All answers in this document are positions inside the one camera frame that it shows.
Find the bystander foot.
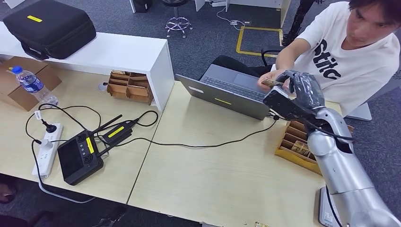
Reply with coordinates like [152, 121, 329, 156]
[0, 182, 17, 205]

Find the looped black plug cable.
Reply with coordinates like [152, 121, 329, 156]
[25, 103, 103, 142]

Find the large cardboard divider tray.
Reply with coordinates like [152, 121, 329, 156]
[275, 120, 355, 175]

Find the small cardboard divider tray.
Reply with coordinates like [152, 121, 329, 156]
[106, 70, 154, 105]

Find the black jointed stand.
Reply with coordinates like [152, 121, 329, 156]
[282, 0, 317, 47]

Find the autumn print key card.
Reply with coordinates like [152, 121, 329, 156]
[261, 79, 285, 88]

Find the blue cap water bottle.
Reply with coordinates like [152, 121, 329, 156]
[10, 65, 59, 106]

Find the black carrying case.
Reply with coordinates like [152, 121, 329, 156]
[2, 0, 97, 60]

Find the white plug adapter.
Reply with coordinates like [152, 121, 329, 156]
[35, 138, 54, 150]

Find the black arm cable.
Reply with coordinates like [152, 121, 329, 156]
[299, 117, 355, 142]

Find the white office desk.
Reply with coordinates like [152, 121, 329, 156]
[194, 0, 293, 28]

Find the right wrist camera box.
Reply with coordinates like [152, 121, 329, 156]
[262, 86, 318, 122]

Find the grey white card reader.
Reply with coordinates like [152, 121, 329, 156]
[317, 187, 343, 227]

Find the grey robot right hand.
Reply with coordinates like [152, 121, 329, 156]
[275, 70, 326, 118]

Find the black module yellow label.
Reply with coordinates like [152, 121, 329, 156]
[101, 121, 137, 147]

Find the person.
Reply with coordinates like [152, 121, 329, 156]
[209, 0, 401, 117]

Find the black power plug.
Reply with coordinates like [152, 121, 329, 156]
[41, 119, 58, 134]

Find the black computer tower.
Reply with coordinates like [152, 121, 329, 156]
[133, 0, 154, 13]

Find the grey laptop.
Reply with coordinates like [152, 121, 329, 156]
[175, 64, 276, 121]

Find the white floor cable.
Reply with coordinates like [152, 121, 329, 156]
[216, 6, 252, 31]

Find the brown cardboard box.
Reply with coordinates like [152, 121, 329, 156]
[0, 56, 62, 112]

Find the person's right hand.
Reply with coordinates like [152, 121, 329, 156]
[257, 69, 286, 92]

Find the white power strip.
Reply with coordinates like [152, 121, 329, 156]
[31, 122, 64, 178]

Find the black screen remote controller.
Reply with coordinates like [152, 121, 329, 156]
[56, 114, 123, 186]

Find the long thin black cable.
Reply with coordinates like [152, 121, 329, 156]
[93, 110, 280, 148]

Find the black office chair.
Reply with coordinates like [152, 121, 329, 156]
[261, 46, 284, 67]

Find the thick power strip cord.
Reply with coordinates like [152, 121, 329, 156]
[31, 140, 97, 204]

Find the white desk shelf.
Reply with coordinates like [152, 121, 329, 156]
[0, 21, 175, 113]

